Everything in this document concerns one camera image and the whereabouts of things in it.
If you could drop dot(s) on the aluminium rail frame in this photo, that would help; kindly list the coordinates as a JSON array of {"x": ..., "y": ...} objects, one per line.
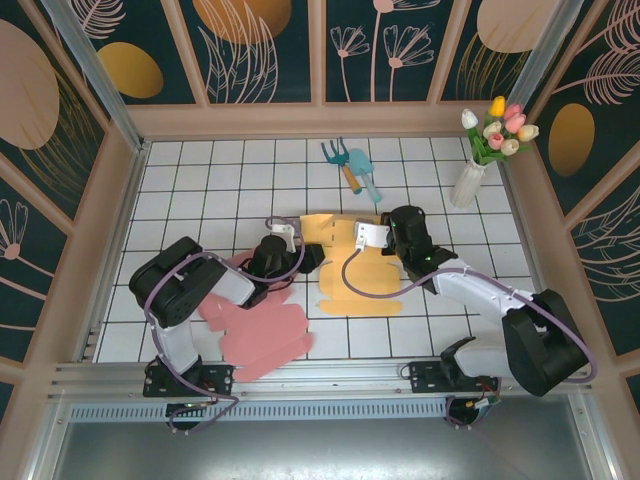
[{"x": 320, "y": 375}]

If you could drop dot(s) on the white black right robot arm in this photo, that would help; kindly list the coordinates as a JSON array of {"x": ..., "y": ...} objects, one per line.
[{"x": 475, "y": 290}]

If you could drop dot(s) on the slotted metal strip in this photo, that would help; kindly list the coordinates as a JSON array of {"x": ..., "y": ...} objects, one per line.
[{"x": 320, "y": 411}]

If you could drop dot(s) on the grey metal sheet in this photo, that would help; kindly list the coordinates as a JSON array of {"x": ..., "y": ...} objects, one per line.
[{"x": 320, "y": 450}]

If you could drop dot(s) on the artificial tulip bouquet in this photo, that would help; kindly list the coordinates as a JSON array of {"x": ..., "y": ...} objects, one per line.
[{"x": 500, "y": 137}]

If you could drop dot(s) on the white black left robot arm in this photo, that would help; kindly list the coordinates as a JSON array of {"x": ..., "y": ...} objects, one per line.
[{"x": 170, "y": 345}]

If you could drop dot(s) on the teal garden rake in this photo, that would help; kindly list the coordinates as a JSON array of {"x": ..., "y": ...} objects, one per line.
[{"x": 336, "y": 157}]

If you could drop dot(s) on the aluminium side rail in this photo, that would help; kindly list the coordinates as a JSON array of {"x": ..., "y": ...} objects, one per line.
[
  {"x": 532, "y": 260},
  {"x": 114, "y": 250}
]

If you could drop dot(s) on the pink paper box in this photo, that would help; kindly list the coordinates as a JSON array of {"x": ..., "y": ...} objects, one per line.
[{"x": 265, "y": 340}]

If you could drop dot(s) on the light blue garden trowel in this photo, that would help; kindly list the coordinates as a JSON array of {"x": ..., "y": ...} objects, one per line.
[{"x": 359, "y": 162}]

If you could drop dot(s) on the yellow paper box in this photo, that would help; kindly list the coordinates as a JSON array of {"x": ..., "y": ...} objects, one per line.
[{"x": 370, "y": 280}]

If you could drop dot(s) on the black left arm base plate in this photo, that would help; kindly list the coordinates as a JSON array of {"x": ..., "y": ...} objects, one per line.
[{"x": 220, "y": 380}]

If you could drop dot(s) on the aluminium corner post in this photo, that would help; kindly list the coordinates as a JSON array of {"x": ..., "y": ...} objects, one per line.
[
  {"x": 100, "y": 75},
  {"x": 545, "y": 45}
]

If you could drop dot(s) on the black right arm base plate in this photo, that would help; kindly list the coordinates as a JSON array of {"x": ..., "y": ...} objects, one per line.
[{"x": 425, "y": 377}]

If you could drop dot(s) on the white ribbed vase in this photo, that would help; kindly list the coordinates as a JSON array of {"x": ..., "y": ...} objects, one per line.
[{"x": 465, "y": 187}]

